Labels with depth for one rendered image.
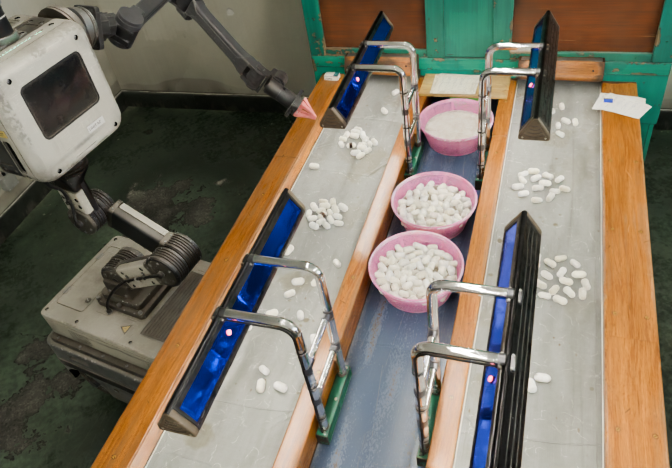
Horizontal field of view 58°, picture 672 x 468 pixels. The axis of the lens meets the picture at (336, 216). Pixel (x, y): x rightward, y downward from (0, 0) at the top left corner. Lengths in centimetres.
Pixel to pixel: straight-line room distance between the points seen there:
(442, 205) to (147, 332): 106
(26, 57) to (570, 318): 149
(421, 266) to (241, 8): 226
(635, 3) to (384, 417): 160
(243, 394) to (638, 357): 94
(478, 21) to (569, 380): 138
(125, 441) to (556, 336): 107
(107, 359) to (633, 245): 173
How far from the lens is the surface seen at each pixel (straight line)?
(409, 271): 174
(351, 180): 207
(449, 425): 145
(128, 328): 222
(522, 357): 117
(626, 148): 217
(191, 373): 120
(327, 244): 186
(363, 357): 166
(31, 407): 286
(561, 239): 185
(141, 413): 163
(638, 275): 177
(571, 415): 152
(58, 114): 175
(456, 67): 251
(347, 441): 155
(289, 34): 360
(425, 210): 192
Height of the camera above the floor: 204
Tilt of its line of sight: 42 degrees down
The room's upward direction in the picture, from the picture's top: 11 degrees counter-clockwise
